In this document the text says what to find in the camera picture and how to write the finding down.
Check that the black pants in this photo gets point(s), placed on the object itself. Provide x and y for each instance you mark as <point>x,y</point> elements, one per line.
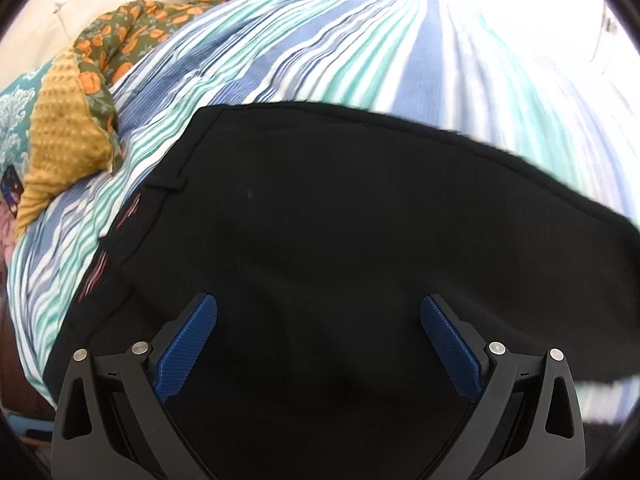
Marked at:
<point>325,210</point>

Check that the dark printed cloth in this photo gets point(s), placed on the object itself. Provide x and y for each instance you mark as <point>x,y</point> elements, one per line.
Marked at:
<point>11,187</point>

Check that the blue green striped bedsheet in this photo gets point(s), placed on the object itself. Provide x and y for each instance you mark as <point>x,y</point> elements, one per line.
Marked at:
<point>300,45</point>

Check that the teal white patterned pillow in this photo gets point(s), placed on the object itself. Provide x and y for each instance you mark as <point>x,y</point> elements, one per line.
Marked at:
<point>20,95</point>

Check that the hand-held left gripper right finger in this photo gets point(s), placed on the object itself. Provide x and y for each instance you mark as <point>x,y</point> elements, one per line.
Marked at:
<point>452,347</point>

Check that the orange floral quilt mustard backing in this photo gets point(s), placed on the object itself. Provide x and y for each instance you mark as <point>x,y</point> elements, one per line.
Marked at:
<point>65,125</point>

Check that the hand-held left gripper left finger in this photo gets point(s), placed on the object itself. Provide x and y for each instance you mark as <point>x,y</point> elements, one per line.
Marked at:
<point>186,347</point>

